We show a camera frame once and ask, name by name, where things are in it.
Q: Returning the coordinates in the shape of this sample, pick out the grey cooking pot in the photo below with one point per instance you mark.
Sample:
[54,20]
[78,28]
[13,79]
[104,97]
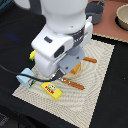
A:
[95,10]

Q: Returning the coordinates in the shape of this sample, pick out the pink wooden tray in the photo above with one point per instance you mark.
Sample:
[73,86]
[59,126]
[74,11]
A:
[107,27]

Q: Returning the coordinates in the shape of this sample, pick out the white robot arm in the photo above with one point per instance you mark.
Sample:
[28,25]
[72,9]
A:
[59,45]

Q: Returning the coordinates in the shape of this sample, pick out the round wooden plate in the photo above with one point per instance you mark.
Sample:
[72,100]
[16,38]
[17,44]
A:
[71,75]

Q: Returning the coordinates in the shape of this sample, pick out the wooden handled toy fork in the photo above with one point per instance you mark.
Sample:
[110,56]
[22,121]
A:
[73,84]

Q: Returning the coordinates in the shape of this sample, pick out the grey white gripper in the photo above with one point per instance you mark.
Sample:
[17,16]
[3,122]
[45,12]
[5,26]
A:
[72,59]

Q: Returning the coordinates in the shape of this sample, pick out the toy bread loaf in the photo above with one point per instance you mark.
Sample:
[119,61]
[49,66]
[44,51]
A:
[75,69]

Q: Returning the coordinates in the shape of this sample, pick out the yellow butter box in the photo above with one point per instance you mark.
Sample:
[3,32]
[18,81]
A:
[52,90]

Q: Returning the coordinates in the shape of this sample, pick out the light blue milk carton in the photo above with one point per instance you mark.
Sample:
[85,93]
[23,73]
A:
[26,78]

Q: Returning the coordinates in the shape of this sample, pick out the striped beige placemat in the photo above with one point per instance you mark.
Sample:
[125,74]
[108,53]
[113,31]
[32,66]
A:
[74,106]

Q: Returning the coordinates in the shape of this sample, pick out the beige bowl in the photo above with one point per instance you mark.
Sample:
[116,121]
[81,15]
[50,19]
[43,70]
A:
[122,15]

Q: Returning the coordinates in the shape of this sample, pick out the yellow toy banana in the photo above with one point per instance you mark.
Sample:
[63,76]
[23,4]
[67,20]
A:
[32,55]

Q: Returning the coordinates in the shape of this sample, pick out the wooden handled toy knife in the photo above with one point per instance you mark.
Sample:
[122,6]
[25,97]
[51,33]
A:
[90,59]

